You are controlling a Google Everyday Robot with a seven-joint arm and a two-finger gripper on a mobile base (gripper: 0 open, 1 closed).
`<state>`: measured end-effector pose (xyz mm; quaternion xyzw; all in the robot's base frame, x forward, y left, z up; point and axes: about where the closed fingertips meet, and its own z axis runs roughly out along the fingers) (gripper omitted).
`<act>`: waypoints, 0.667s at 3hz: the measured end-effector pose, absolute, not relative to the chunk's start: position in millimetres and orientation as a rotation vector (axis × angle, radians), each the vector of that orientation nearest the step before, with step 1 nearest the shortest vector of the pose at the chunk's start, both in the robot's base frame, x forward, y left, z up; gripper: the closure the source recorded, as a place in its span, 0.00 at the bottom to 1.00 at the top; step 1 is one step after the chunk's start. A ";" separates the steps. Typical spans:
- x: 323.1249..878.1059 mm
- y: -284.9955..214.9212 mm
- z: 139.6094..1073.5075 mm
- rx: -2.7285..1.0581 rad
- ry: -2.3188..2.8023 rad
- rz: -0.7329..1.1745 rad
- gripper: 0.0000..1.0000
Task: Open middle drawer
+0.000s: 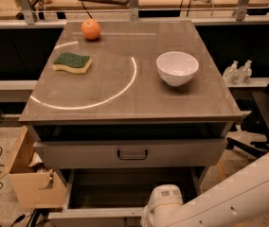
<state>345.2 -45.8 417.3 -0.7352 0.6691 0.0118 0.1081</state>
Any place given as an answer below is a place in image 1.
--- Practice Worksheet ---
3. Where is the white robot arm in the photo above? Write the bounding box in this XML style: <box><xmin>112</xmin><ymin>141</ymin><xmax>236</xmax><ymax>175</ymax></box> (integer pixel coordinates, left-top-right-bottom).
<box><xmin>141</xmin><ymin>153</ymin><xmax>269</xmax><ymax>227</ymax></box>

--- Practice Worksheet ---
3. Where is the grey drawer cabinet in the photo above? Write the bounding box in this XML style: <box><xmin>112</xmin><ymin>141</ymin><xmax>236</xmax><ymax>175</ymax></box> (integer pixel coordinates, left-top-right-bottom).
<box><xmin>18</xmin><ymin>19</ymin><xmax>242</xmax><ymax>194</ymax></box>

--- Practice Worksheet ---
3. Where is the white bowl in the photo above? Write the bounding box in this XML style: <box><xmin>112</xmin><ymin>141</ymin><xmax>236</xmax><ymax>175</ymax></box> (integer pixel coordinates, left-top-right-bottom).
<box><xmin>156</xmin><ymin>51</ymin><xmax>199</xmax><ymax>87</ymax></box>

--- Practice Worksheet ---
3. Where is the green yellow sponge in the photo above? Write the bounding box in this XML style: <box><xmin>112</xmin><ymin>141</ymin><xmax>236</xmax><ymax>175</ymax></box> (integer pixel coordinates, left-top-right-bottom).
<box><xmin>52</xmin><ymin>52</ymin><xmax>92</xmax><ymax>74</ymax></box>

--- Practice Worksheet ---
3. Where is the orange fruit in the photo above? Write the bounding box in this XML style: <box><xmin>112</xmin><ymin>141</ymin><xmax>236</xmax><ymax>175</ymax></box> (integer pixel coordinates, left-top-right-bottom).
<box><xmin>81</xmin><ymin>19</ymin><xmax>101</xmax><ymax>40</ymax></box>

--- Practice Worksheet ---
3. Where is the left clear bottle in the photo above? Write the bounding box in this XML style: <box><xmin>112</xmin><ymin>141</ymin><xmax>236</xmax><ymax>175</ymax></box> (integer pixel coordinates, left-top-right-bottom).
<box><xmin>223</xmin><ymin>61</ymin><xmax>238</xmax><ymax>85</ymax></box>

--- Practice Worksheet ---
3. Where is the clear bottle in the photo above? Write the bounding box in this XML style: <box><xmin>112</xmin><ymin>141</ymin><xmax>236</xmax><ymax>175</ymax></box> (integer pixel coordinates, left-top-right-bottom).
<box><xmin>236</xmin><ymin>60</ymin><xmax>252</xmax><ymax>84</ymax></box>
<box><xmin>223</xmin><ymin>61</ymin><xmax>238</xmax><ymax>85</ymax></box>

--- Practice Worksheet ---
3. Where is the right clear bottle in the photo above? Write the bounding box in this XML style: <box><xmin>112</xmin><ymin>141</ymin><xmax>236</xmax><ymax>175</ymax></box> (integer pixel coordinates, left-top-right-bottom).
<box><xmin>236</xmin><ymin>60</ymin><xmax>252</xmax><ymax>84</ymax></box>

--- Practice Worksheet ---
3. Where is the cardboard box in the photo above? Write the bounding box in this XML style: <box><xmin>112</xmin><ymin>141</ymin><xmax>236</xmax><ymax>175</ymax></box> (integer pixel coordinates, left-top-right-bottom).
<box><xmin>0</xmin><ymin>127</ymin><xmax>66</xmax><ymax>209</ymax></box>

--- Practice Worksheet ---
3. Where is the black office chair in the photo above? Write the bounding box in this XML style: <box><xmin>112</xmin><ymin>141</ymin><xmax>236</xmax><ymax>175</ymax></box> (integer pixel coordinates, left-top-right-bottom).
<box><xmin>226</xmin><ymin>84</ymin><xmax>269</xmax><ymax>158</ymax></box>

